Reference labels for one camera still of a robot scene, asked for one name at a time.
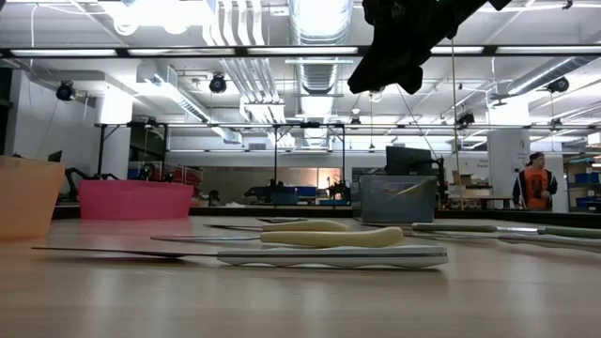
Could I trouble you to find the yellow-handled knife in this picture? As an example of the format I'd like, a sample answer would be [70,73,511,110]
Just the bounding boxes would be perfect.
[204,219,352,234]
[150,226,405,249]

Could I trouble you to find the blue-patterned fork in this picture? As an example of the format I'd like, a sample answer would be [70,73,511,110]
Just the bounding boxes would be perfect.
[31,243,450,270]

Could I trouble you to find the white ceiling pipes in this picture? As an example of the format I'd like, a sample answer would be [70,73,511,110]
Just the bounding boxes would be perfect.
[201,0,288,124]

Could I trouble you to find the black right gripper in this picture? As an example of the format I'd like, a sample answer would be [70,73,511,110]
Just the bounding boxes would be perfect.
[347,0,470,94]

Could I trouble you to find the reddish pink plastic bin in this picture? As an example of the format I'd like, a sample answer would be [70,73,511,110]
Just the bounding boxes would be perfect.
[78,178,195,222]

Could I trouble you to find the wooden background table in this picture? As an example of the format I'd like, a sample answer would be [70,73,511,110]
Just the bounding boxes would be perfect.
[447,193,514,211]

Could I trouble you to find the grey translucent plastic bin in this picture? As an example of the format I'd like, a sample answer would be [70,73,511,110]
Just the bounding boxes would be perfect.
[360,175,440,224]

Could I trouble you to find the storage shelf with blue bins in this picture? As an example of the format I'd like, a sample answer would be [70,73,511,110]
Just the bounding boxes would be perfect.
[562,154,601,213]

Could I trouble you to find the cardboard box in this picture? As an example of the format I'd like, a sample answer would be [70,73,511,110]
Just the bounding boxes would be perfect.
[451,169,492,198]

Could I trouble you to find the green-handled knife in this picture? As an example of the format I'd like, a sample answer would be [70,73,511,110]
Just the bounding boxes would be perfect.
[496,225,601,239]
[359,220,499,234]

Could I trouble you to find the white square pillar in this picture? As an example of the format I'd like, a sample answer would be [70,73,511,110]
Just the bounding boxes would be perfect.
[486,129,532,211]
[95,88,134,179]

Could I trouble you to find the blue-patterned knife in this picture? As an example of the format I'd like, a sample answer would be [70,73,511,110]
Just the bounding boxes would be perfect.
[402,231,601,255]

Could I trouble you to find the black metal rig frame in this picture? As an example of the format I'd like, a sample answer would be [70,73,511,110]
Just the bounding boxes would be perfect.
[95,120,348,207]

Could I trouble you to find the blue storage bin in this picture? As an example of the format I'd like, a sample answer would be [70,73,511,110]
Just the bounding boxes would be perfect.
[271,185,318,207]

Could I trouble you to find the person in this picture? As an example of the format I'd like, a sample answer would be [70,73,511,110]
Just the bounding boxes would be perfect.
[511,151,559,211]

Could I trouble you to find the orange translucent plastic bin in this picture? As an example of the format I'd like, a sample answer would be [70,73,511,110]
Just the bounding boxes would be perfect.
[0,155,67,241]

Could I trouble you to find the red storage box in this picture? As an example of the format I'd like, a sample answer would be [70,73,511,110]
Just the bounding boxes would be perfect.
[162,163,205,189]

